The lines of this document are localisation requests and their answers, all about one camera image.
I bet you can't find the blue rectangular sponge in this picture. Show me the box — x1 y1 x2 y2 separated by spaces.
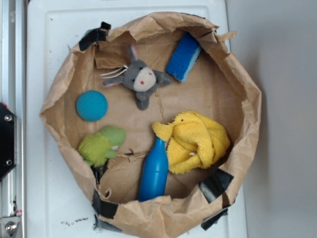
166 32 202 82

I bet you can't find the teal foam ball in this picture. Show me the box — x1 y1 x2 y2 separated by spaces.
76 90 108 121

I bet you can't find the yellow terry cloth towel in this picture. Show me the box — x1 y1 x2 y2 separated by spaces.
152 111 230 174

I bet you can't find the white plastic tray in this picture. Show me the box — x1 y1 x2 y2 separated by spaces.
25 0 248 238

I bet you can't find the grey plush donkey toy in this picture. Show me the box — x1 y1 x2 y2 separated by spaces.
99 45 173 111

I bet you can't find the blue plastic bottle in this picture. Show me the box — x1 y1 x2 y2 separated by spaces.
138 137 168 202

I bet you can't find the brown paper bag bin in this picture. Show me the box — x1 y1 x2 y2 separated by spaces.
40 12 262 238

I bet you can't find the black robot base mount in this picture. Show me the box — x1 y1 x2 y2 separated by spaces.
0 103 17 181

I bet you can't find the aluminium frame rail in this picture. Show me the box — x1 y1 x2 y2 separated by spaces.
0 0 27 238

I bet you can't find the green plush toy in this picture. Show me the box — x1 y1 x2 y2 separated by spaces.
77 125 126 168

